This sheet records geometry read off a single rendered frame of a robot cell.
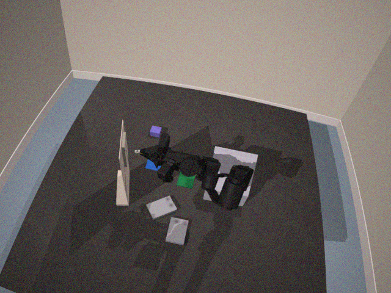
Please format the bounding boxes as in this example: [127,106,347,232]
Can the green square mat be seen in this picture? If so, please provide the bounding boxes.
[177,171,195,189]

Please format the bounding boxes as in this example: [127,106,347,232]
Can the blue square mat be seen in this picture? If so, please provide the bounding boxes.
[146,160,161,170]

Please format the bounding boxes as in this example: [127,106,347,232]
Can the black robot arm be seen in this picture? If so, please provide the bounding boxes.
[157,153,254,211]

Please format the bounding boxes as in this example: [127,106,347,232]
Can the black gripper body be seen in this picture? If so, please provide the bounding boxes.
[158,132,185,171]

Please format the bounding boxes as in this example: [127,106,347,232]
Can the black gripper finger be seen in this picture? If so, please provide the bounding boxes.
[140,154,159,168]
[140,145,158,160]

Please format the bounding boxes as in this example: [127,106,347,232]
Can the small purple cube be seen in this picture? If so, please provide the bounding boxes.
[150,126,162,137]

